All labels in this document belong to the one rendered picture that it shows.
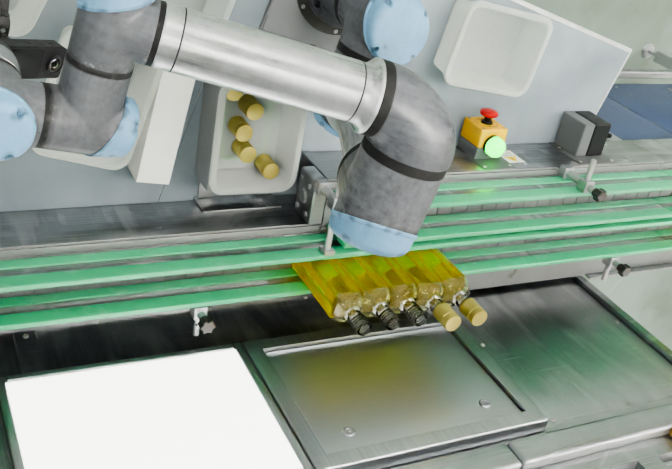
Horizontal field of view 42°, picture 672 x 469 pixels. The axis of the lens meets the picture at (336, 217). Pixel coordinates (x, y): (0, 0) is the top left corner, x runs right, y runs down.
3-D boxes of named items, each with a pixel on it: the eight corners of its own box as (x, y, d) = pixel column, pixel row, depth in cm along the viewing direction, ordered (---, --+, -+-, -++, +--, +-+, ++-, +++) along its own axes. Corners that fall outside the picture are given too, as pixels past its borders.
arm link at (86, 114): (155, 87, 99) (56, 70, 93) (130, 173, 103) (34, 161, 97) (138, 59, 104) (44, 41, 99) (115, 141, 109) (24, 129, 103)
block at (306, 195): (290, 208, 173) (305, 226, 168) (298, 165, 169) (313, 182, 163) (307, 207, 175) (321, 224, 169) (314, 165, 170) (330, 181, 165)
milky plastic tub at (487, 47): (449, -15, 173) (473, -1, 166) (532, 7, 184) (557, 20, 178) (419, 68, 179) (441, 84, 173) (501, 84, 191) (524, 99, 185)
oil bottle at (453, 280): (390, 253, 182) (444, 312, 166) (395, 230, 179) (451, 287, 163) (413, 250, 184) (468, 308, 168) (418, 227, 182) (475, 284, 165)
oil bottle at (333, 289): (288, 265, 171) (335, 328, 155) (293, 240, 169) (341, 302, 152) (314, 262, 174) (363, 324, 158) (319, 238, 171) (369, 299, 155)
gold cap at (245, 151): (232, 136, 164) (240, 146, 161) (250, 136, 166) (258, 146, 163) (230, 153, 166) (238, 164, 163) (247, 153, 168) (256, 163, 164)
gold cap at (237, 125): (228, 115, 162) (237, 125, 158) (246, 115, 163) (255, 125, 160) (226, 132, 163) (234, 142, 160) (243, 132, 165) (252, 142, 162)
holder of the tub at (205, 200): (191, 198, 169) (204, 218, 163) (206, 63, 157) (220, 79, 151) (272, 193, 177) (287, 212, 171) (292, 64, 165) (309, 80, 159)
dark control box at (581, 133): (552, 141, 205) (575, 157, 199) (562, 110, 201) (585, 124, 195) (578, 140, 209) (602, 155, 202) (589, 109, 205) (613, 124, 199)
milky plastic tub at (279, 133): (193, 175, 167) (208, 196, 160) (206, 63, 156) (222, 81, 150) (277, 171, 175) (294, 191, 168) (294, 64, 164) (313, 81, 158)
